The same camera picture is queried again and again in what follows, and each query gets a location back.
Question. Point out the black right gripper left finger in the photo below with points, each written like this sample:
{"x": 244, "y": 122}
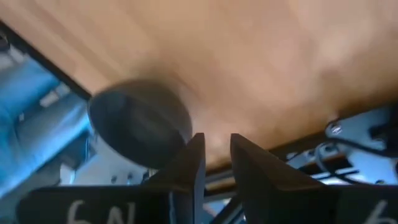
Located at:
{"x": 186, "y": 174}

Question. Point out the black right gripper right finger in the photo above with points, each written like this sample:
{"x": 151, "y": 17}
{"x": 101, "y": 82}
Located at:
{"x": 261, "y": 180}

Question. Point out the black bowl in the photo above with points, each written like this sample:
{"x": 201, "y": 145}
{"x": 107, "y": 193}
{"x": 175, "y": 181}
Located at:
{"x": 140, "y": 124}

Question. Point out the silver metal bracket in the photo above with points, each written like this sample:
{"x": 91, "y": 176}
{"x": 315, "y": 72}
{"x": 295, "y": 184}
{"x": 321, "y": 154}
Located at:
{"x": 354, "y": 130}

